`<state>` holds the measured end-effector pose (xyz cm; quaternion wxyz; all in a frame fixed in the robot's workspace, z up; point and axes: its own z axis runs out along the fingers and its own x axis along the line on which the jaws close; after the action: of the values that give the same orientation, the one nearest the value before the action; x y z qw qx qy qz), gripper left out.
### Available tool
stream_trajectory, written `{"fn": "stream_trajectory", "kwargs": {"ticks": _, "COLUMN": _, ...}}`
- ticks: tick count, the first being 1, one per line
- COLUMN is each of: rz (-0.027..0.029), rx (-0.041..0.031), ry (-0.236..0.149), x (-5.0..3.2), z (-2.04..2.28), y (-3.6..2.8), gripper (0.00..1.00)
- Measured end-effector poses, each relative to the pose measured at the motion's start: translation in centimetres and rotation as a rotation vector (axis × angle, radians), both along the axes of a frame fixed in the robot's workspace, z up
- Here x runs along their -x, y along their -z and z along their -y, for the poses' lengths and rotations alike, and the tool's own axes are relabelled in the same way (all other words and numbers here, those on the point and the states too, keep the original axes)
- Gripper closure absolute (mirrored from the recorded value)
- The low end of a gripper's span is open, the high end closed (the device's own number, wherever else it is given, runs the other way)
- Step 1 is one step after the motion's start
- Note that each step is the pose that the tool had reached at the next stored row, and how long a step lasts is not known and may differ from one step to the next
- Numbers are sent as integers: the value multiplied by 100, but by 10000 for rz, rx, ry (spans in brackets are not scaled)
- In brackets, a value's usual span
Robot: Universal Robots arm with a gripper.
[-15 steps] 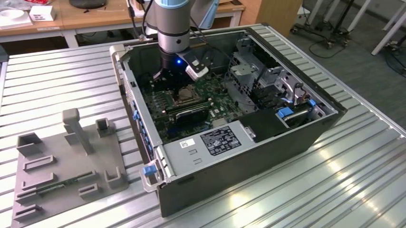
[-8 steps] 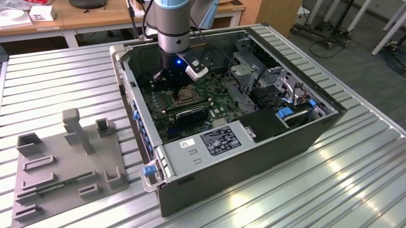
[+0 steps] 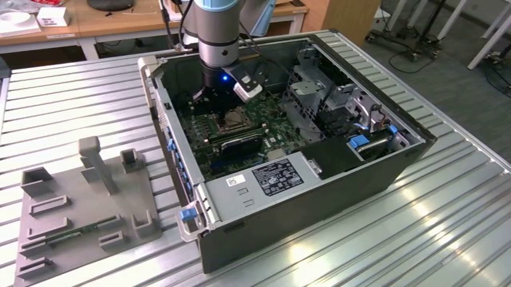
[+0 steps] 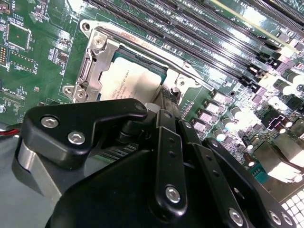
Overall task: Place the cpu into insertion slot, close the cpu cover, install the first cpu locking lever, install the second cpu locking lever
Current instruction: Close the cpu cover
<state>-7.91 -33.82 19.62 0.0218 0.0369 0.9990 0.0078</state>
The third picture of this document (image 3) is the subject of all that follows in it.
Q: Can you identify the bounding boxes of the silver power supply unit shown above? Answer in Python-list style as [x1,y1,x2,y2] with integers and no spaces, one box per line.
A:
[194,151,322,224]

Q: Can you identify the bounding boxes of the black graphics card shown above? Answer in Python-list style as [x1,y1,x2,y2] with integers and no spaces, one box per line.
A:
[217,132,264,164]

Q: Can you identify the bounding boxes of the black plastic shroud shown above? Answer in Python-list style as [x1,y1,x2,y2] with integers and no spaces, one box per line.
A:
[297,139,362,180]

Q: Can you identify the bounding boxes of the white labelled box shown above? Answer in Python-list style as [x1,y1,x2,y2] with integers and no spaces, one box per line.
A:
[34,7,71,28]

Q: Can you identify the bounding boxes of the black and grey PC case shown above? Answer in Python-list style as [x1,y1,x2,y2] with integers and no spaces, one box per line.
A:
[135,29,437,275]

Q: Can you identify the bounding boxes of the pale blue teach pendant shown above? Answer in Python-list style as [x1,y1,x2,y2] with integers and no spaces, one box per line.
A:
[249,0,277,36]

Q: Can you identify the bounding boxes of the wooden cabinet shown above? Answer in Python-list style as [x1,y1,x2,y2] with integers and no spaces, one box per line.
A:
[321,0,380,48]

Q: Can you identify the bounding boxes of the wooden desk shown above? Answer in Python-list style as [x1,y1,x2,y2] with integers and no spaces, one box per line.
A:
[73,0,310,60]
[0,0,98,62]

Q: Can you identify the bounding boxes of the black rolling stand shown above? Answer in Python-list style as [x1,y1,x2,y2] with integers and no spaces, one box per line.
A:
[365,0,446,63]

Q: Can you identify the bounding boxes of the green RAM stick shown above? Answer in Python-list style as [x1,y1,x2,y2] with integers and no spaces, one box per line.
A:
[43,220,119,248]

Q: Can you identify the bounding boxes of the white tray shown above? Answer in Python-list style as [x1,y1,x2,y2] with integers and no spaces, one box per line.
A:
[0,11,41,38]

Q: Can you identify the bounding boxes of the green motherboard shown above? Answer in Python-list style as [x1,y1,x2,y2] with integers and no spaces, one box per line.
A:
[174,89,320,177]

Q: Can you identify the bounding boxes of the grey parts rack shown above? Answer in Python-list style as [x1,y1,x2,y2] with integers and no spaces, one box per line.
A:
[13,136,163,282]

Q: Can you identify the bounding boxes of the black round object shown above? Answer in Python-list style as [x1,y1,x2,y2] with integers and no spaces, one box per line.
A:
[86,0,134,11]

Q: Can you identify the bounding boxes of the metal socket cover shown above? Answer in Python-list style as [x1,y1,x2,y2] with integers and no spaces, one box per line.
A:
[218,106,258,134]

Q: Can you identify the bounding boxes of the white table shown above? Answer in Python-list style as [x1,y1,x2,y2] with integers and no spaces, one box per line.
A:
[465,0,511,71]

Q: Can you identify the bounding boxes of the silver disk bay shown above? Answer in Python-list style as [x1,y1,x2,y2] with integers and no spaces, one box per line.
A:
[285,47,336,134]

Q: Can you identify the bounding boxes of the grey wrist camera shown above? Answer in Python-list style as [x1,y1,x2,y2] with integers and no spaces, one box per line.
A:
[220,63,265,105]

